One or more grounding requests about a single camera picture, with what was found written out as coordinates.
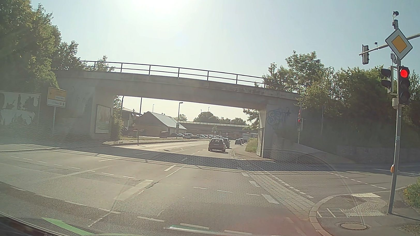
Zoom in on distant trees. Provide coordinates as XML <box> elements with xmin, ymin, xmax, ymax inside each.
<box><xmin>173</xmin><ymin>108</ymin><xmax>249</xmax><ymax>129</ymax></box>

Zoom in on distant concrete bridge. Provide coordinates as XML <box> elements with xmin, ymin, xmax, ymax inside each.
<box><xmin>177</xmin><ymin>118</ymin><xmax>252</xmax><ymax>141</ymax></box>

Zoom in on row of parked cars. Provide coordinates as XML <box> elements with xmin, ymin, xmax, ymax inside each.
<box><xmin>169</xmin><ymin>130</ymin><xmax>221</xmax><ymax>143</ymax></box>

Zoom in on concrete bridge with railing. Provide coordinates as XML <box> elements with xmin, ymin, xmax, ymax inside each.
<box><xmin>45</xmin><ymin>54</ymin><xmax>308</xmax><ymax>162</ymax></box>

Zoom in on building with grey roof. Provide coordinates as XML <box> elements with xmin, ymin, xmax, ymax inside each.
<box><xmin>134</xmin><ymin>110</ymin><xmax>189</xmax><ymax>141</ymax></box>

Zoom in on pavement under bridge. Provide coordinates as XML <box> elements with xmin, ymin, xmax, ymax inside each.
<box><xmin>103</xmin><ymin>128</ymin><xmax>208</xmax><ymax>157</ymax></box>

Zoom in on grey asphalt road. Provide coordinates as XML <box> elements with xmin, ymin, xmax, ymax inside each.
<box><xmin>0</xmin><ymin>117</ymin><xmax>420</xmax><ymax>236</ymax></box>

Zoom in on road markings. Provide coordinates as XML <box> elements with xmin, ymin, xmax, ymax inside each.
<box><xmin>0</xmin><ymin>127</ymin><xmax>410</xmax><ymax>236</ymax></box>

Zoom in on poster billboard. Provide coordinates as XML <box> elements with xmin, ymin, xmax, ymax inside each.
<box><xmin>94</xmin><ymin>104</ymin><xmax>113</xmax><ymax>135</ymax></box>

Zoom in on row of trees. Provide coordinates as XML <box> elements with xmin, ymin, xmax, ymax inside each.
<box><xmin>241</xmin><ymin>44</ymin><xmax>420</xmax><ymax>150</ymax></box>

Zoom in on yellow direction sign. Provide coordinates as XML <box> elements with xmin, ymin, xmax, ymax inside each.
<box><xmin>44</xmin><ymin>86</ymin><xmax>68</xmax><ymax>133</ymax></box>

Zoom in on worn billboard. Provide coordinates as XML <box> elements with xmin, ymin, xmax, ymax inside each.
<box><xmin>0</xmin><ymin>89</ymin><xmax>42</xmax><ymax>130</ymax></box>

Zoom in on traffic light with priority sign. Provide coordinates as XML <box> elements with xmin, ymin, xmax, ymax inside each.
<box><xmin>343</xmin><ymin>8</ymin><xmax>420</xmax><ymax>216</ymax></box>

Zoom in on grey paved pavement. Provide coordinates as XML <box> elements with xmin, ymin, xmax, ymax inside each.
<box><xmin>307</xmin><ymin>176</ymin><xmax>420</xmax><ymax>236</ymax></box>

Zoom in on large green trees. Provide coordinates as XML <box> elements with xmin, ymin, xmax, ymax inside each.
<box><xmin>0</xmin><ymin>0</ymin><xmax>121</xmax><ymax>139</ymax></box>

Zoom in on lamp post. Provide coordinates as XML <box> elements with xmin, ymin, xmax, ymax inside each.
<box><xmin>175</xmin><ymin>101</ymin><xmax>184</xmax><ymax>139</ymax></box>

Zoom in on concrete retaining wall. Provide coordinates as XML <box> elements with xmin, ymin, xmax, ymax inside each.
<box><xmin>291</xmin><ymin>134</ymin><xmax>420</xmax><ymax>174</ymax></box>

